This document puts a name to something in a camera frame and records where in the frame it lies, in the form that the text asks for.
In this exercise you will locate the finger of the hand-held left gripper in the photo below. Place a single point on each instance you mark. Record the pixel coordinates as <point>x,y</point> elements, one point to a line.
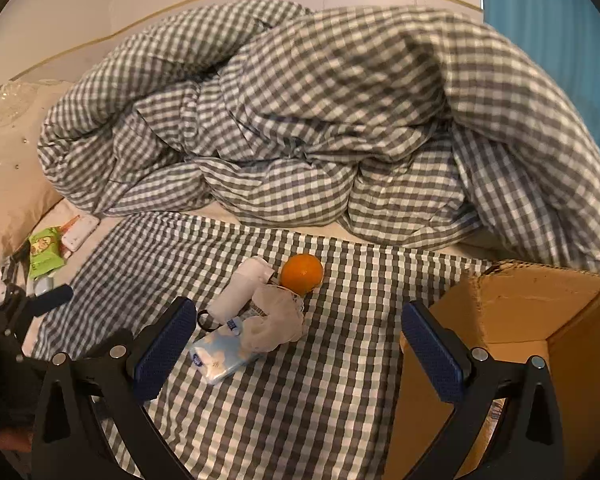
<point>52,297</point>

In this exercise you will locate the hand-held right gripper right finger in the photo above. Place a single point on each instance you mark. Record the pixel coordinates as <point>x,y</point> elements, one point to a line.
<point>432,345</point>

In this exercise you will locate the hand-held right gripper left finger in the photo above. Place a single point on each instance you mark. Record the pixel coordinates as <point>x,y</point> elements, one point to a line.
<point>166,342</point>

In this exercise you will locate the blue white tissue pack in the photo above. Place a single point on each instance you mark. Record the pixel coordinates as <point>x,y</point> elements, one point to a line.
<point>220,355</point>

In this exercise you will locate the white plastic bottle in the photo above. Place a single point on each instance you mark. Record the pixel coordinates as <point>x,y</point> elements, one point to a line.
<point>237,287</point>

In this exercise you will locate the brown cardboard box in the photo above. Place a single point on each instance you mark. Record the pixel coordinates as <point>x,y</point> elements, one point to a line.
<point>530,305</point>

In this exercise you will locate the white cloth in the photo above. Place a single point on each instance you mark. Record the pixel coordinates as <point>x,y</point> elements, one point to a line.
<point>275,320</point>

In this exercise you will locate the orange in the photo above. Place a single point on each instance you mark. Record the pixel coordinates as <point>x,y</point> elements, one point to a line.
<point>302,274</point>

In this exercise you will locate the light green cartoon packet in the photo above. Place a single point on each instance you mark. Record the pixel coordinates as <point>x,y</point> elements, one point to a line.
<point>45,250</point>

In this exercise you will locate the white pink flat box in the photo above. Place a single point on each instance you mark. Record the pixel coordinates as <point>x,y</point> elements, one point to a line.
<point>80,232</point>

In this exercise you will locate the grey checked bed sheet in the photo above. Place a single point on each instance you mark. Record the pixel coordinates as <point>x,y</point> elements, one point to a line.
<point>290,410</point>

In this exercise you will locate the cream beaded pillow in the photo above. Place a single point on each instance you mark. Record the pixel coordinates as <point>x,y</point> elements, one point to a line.
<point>15,160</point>

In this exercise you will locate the grey checked duvet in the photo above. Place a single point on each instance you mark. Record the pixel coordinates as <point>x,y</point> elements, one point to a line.
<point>305,125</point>

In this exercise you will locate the blue curtain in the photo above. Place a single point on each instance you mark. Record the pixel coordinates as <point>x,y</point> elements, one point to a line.
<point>555,35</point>

